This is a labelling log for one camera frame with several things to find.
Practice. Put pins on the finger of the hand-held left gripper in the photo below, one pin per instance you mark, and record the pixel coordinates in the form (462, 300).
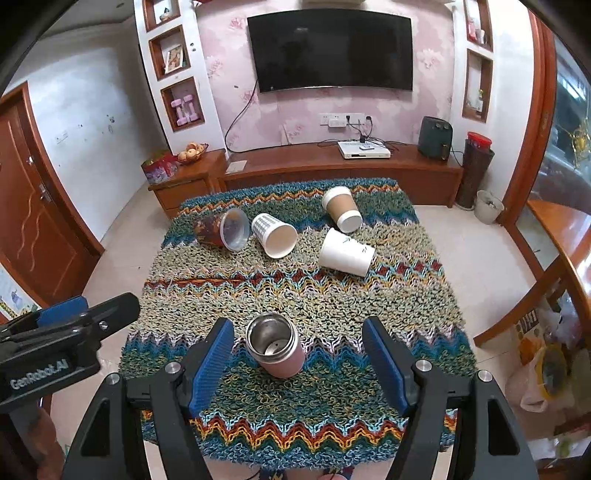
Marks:
(62, 311)
(115, 309)

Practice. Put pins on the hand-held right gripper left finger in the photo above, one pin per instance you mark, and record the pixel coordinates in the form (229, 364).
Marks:
(213, 367)

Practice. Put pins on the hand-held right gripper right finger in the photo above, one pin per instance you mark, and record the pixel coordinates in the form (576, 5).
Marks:
(386, 367)

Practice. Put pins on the pink metal cup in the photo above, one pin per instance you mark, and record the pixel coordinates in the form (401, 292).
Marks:
(277, 348)

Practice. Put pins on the person's left forearm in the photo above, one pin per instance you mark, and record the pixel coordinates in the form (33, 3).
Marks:
(46, 443)

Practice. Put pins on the white paper cup green marks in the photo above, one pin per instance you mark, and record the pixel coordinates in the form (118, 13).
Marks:
(345, 253)

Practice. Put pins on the clear plastic cup brown print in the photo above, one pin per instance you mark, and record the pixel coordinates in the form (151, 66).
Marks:
(219, 229)

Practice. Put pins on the white grid-patterned paper cup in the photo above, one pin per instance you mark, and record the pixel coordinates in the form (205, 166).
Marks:
(274, 236)

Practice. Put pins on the paper cup brown sleeve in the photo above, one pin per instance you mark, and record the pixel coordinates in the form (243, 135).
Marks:
(340, 207)

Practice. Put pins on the wooden door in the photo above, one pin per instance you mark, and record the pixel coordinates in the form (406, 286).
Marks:
(32, 207)

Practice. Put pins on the colourful knitted table cloth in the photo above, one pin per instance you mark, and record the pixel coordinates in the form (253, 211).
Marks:
(300, 295)

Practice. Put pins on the low wooden side cabinet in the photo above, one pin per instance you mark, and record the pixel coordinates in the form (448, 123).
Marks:
(189, 182)

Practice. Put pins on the colourful gift tin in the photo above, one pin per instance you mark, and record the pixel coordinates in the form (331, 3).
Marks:
(159, 168)

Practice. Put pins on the yellow plastic bag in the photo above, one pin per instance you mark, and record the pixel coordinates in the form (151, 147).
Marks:
(547, 374)

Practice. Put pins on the fruit basket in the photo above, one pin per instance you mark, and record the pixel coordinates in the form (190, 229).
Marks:
(191, 154)

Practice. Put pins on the white plastic bag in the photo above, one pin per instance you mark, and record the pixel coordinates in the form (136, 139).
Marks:
(565, 323)

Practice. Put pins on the white paper sheet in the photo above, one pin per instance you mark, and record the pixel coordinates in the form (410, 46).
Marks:
(237, 166)

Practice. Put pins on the small white waste bin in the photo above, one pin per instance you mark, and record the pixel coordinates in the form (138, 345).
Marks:
(488, 207)

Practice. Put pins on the wooden television cabinet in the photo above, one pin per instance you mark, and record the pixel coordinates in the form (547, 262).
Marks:
(323, 170)

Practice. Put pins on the pink dumbbell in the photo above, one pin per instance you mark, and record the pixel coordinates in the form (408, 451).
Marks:
(190, 107)
(178, 110)

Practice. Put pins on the tall dark bin red lid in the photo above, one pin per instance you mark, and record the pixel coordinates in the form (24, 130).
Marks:
(473, 170)

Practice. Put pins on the white set-top box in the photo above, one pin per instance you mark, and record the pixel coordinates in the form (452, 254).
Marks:
(364, 151)

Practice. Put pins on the wooden dining table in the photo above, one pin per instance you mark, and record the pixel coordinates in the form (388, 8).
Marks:
(568, 240)

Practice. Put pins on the black air fryer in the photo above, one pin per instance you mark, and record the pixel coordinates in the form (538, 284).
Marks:
(434, 138)

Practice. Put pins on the black curved television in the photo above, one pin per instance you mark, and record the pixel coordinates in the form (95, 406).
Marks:
(330, 50)

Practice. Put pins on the white wall shelf unit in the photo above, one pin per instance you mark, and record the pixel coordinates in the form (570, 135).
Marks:
(478, 60)
(184, 78)

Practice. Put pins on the white wall sockets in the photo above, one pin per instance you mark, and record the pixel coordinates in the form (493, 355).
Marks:
(341, 121)

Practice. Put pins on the picture frame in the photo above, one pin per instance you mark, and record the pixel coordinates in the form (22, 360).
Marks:
(174, 59)

